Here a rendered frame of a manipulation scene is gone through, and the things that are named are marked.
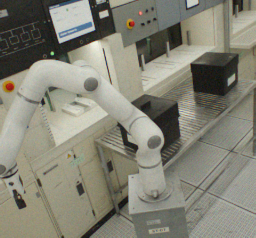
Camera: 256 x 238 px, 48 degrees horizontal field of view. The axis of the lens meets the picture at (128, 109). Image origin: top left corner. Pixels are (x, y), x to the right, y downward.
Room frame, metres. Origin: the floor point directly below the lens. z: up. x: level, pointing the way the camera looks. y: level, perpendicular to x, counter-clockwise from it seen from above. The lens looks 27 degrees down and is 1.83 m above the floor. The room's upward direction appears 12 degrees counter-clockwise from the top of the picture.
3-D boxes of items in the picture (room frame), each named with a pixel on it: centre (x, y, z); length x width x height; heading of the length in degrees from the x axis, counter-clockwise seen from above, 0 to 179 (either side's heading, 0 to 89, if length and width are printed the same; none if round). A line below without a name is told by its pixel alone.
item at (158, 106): (1.58, -0.11, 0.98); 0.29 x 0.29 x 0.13; 39
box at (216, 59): (2.17, -0.76, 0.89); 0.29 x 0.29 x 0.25; 44
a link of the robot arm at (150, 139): (1.11, -0.06, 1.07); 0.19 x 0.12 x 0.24; 15
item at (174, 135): (1.58, -0.11, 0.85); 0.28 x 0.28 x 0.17; 39
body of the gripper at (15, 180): (0.98, 0.53, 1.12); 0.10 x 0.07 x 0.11; 15
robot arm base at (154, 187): (1.14, -0.05, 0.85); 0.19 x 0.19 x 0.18
